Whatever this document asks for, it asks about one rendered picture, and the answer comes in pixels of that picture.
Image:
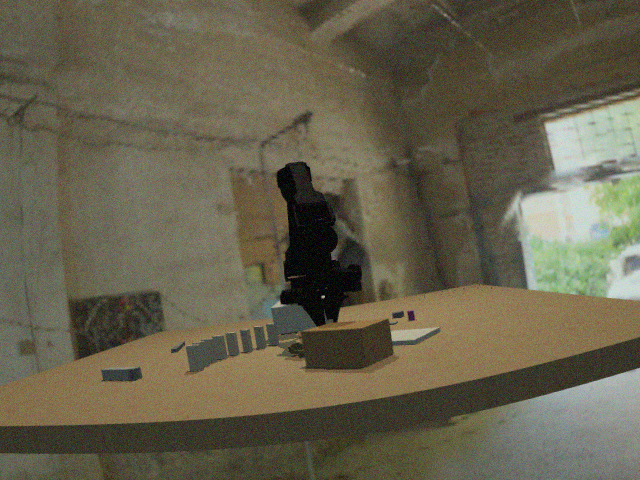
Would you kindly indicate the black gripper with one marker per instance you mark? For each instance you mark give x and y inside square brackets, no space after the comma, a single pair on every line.
[311,300]

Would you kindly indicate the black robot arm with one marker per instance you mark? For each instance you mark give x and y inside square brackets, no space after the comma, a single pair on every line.
[308,210]

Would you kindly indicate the brown rectangular block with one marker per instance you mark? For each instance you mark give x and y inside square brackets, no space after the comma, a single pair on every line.
[347,344]

